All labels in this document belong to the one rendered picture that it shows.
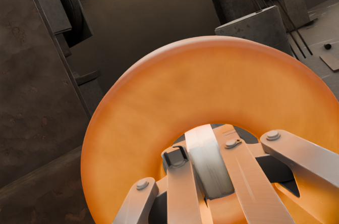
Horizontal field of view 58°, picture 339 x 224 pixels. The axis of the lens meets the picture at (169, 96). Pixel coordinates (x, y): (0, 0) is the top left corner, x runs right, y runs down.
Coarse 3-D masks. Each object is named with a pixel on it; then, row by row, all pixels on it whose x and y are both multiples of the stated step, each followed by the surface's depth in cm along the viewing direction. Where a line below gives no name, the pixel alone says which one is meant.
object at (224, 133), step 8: (216, 128) 18; (224, 128) 17; (232, 128) 17; (216, 136) 17; (224, 136) 16; (232, 136) 16; (248, 144) 15; (256, 144) 14; (256, 152) 14; (264, 152) 13; (256, 160) 13; (264, 160) 13; (272, 160) 13; (264, 168) 13; (272, 168) 13; (280, 168) 13; (288, 168) 13; (272, 176) 13; (280, 176) 13; (288, 176) 13
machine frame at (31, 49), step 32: (0, 0) 46; (32, 0) 49; (0, 32) 46; (32, 32) 48; (0, 64) 46; (32, 64) 48; (64, 64) 59; (0, 96) 46; (32, 96) 48; (64, 96) 51; (0, 128) 46; (32, 128) 48; (64, 128) 50; (0, 160) 45; (32, 160) 48; (64, 160) 47; (0, 192) 43; (32, 192) 43; (64, 192) 45
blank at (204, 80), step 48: (192, 48) 15; (240, 48) 15; (144, 96) 16; (192, 96) 16; (240, 96) 16; (288, 96) 16; (96, 144) 17; (144, 144) 17; (336, 144) 17; (96, 192) 17
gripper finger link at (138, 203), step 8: (136, 184) 14; (144, 184) 14; (152, 184) 14; (136, 192) 13; (144, 192) 13; (152, 192) 13; (128, 200) 13; (136, 200) 13; (144, 200) 13; (152, 200) 13; (120, 208) 13; (128, 208) 12; (136, 208) 12; (144, 208) 12; (120, 216) 12; (128, 216) 12; (136, 216) 12; (144, 216) 12
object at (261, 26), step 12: (264, 12) 249; (276, 12) 256; (228, 24) 264; (240, 24) 250; (252, 24) 248; (264, 24) 249; (276, 24) 254; (240, 36) 254; (252, 36) 250; (264, 36) 250; (276, 36) 253; (276, 48) 254; (288, 48) 262
